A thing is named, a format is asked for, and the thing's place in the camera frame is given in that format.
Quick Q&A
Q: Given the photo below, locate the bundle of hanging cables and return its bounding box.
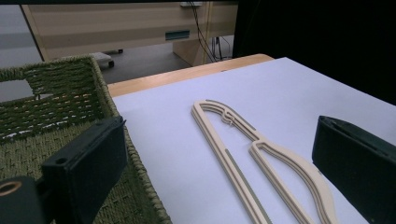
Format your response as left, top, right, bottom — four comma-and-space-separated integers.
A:
211, 35, 233, 62

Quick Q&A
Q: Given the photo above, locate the white table sheet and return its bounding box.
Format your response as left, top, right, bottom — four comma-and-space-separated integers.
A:
111, 56, 396, 224

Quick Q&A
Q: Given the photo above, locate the beige plastic clothes hanger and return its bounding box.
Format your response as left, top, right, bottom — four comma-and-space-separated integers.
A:
191, 99, 339, 224

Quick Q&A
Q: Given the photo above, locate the light wooden desk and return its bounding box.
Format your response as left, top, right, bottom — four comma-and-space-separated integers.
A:
20, 1, 239, 68

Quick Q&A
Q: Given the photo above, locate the black curtain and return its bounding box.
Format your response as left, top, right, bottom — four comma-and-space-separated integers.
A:
233, 0, 396, 105

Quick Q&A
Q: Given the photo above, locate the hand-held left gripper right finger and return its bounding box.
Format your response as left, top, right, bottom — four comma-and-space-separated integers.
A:
312, 115, 396, 224

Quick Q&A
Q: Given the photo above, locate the green woven basket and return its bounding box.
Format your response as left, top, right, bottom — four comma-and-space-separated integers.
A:
0, 55, 172, 224

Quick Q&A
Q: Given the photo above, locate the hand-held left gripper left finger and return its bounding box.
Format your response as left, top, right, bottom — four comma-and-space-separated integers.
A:
41, 115, 129, 224

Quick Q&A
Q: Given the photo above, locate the black hanging cable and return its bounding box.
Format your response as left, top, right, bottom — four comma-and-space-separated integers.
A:
188, 1, 219, 63

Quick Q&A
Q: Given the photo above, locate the low wheeled base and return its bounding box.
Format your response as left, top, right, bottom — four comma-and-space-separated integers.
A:
90, 49, 124, 69

